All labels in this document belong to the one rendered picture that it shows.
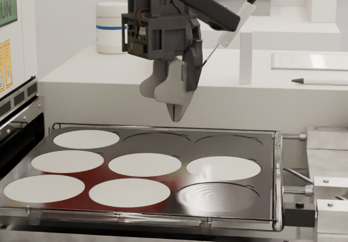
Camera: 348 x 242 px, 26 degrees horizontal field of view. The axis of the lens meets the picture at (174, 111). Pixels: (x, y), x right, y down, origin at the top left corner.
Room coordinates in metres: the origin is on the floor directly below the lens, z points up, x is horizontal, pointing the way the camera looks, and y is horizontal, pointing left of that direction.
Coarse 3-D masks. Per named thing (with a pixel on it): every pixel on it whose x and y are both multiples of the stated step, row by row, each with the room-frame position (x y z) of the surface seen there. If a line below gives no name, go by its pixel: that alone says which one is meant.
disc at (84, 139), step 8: (56, 136) 1.11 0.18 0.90; (64, 136) 1.11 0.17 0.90; (72, 136) 1.11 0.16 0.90; (80, 136) 1.11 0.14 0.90; (88, 136) 1.11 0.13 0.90; (96, 136) 1.11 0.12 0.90; (104, 136) 1.11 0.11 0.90; (112, 136) 1.11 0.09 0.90; (56, 144) 1.07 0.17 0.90; (64, 144) 1.07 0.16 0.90; (72, 144) 1.07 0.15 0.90; (80, 144) 1.07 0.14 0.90; (88, 144) 1.07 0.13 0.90; (96, 144) 1.07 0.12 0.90; (104, 144) 1.07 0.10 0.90; (112, 144) 1.07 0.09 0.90
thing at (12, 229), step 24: (0, 240) 0.87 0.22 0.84; (24, 240) 0.87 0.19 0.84; (48, 240) 0.86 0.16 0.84; (72, 240) 0.86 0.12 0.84; (96, 240) 0.86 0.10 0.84; (120, 240) 0.85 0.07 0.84; (144, 240) 0.85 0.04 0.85; (168, 240) 0.84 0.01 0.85; (192, 240) 0.84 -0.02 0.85; (216, 240) 0.84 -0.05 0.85; (240, 240) 0.84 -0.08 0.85; (264, 240) 0.84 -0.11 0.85; (288, 240) 0.84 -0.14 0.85; (312, 240) 0.84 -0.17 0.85
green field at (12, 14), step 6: (0, 0) 1.06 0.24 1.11; (6, 0) 1.09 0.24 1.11; (12, 0) 1.11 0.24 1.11; (0, 6) 1.06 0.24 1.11; (6, 6) 1.08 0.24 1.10; (12, 6) 1.11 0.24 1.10; (0, 12) 1.06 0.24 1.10; (6, 12) 1.08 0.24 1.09; (12, 12) 1.11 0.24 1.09; (0, 18) 1.06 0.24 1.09; (6, 18) 1.08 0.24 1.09; (12, 18) 1.11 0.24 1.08; (0, 24) 1.06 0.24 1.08
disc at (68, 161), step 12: (48, 156) 1.01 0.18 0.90; (60, 156) 1.01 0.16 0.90; (72, 156) 1.01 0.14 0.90; (84, 156) 1.01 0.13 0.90; (96, 156) 1.01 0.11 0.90; (36, 168) 0.96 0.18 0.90; (48, 168) 0.96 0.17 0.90; (60, 168) 0.96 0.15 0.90; (72, 168) 0.96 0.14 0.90; (84, 168) 0.96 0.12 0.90
